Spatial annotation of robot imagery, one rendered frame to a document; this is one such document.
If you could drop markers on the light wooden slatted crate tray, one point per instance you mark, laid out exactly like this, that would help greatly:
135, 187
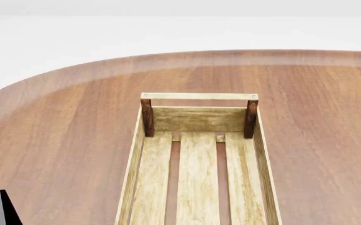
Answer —
196, 178

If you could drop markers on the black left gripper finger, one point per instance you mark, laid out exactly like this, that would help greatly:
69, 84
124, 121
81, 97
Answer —
7, 211

